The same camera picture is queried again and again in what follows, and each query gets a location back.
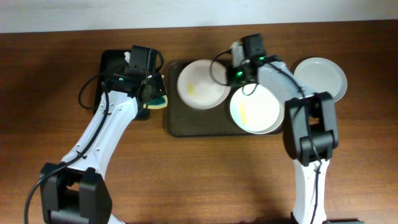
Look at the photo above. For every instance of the light grey plate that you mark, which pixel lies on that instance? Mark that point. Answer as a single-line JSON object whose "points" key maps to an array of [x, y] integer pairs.
{"points": [[321, 74]]}

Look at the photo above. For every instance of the black rectangular sponge tray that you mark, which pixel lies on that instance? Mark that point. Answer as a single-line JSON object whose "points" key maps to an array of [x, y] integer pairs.
{"points": [[113, 61]]}

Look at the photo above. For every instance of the dark brown serving tray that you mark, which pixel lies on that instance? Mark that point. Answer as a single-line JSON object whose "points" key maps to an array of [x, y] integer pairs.
{"points": [[222, 120]]}

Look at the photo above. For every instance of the pale pink plate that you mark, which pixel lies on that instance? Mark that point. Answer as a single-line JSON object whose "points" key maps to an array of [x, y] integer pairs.
{"points": [[197, 89]]}

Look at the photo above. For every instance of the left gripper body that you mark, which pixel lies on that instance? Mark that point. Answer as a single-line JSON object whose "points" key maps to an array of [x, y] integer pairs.
{"points": [[159, 88]]}

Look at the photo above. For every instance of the green and yellow sponge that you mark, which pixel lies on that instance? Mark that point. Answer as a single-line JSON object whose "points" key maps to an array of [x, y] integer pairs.
{"points": [[158, 103]]}

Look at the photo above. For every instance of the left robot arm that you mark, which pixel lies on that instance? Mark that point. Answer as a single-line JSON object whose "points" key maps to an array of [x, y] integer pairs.
{"points": [[74, 191]]}

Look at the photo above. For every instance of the cream white plate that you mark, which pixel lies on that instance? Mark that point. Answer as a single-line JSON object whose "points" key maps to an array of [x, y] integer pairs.
{"points": [[254, 109]]}

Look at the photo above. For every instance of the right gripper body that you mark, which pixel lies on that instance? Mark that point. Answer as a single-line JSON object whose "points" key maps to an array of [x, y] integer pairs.
{"points": [[235, 75]]}

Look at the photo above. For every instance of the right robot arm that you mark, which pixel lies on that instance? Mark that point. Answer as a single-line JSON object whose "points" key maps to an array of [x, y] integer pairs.
{"points": [[310, 132]]}

